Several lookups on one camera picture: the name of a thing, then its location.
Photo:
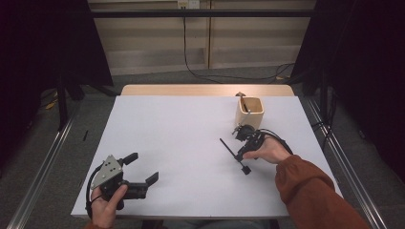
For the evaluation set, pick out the black curtain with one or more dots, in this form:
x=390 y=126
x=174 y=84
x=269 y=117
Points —
x=31 y=63
x=366 y=63

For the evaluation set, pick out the black brush with square head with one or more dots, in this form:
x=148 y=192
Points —
x=227 y=147

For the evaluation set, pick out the aluminium rail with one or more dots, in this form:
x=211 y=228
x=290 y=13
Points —
x=51 y=159
x=369 y=210

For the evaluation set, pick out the person's right hand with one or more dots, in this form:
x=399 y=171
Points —
x=270 y=151

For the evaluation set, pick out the small black stick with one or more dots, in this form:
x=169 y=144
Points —
x=85 y=135

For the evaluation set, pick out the black horizontal bar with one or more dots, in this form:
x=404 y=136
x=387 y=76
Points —
x=203 y=13

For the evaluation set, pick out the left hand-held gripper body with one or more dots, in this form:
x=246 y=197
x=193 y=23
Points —
x=110 y=171

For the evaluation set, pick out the beige square cup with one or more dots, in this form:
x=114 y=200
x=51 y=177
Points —
x=254 y=119

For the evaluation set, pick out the white wall socket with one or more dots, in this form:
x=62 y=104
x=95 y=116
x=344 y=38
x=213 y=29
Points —
x=188 y=4

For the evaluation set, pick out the person's left hand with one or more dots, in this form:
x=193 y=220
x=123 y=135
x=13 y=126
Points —
x=105 y=213

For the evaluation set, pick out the black brush with tan tip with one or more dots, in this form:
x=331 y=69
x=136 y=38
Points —
x=244 y=105

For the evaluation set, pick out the white table sheet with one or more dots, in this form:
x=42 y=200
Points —
x=191 y=127

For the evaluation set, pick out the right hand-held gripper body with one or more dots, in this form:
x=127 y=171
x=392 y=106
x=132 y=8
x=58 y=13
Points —
x=251 y=135

